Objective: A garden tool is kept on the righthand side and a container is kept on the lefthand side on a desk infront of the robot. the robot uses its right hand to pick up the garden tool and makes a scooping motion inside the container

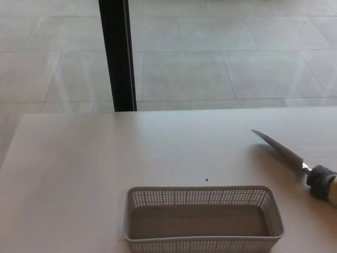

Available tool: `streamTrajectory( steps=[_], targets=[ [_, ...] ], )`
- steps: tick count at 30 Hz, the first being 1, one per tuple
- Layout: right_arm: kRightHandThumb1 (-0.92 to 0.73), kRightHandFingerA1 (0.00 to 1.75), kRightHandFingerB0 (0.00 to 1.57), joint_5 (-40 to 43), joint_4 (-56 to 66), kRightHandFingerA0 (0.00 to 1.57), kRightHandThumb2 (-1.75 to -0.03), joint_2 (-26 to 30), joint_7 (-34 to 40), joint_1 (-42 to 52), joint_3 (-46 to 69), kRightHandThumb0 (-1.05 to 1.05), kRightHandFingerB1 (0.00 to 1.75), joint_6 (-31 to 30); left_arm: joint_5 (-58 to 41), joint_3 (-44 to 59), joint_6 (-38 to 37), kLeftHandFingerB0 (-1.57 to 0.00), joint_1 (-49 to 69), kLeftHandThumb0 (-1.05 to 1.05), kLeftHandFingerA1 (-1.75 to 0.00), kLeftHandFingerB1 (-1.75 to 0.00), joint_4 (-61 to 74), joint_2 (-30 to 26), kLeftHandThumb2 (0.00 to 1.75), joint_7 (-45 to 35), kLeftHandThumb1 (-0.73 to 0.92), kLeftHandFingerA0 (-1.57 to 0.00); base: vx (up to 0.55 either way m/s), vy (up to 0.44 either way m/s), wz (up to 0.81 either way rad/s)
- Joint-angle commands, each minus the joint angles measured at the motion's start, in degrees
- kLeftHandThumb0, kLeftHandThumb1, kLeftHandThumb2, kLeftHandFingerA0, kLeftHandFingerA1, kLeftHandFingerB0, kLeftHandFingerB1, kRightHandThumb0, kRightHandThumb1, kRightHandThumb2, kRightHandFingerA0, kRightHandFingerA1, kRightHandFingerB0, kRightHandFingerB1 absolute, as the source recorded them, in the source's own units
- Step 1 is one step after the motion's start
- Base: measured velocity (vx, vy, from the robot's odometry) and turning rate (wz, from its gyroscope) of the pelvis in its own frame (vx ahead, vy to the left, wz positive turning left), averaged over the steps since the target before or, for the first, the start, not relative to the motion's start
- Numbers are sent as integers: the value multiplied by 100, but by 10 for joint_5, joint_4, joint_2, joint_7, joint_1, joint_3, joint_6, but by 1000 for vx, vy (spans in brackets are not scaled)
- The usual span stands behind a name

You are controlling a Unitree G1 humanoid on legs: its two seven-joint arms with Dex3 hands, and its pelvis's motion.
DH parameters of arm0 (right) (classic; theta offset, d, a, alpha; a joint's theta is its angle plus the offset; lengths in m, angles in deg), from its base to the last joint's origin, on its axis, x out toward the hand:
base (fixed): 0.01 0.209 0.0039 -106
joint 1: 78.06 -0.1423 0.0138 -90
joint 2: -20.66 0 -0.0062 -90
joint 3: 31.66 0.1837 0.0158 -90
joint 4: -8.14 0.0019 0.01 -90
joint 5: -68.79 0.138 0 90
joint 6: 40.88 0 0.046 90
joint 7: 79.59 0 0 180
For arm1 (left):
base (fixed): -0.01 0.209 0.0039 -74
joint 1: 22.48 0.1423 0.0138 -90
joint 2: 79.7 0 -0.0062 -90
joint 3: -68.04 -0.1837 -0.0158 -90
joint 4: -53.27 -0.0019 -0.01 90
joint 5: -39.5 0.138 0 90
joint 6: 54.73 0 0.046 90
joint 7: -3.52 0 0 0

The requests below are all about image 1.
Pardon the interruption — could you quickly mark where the grey perforated plastic basket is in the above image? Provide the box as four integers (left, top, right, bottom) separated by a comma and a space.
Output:
123, 186, 285, 253

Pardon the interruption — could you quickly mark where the black vertical post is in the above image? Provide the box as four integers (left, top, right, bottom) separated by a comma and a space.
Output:
98, 0, 138, 112

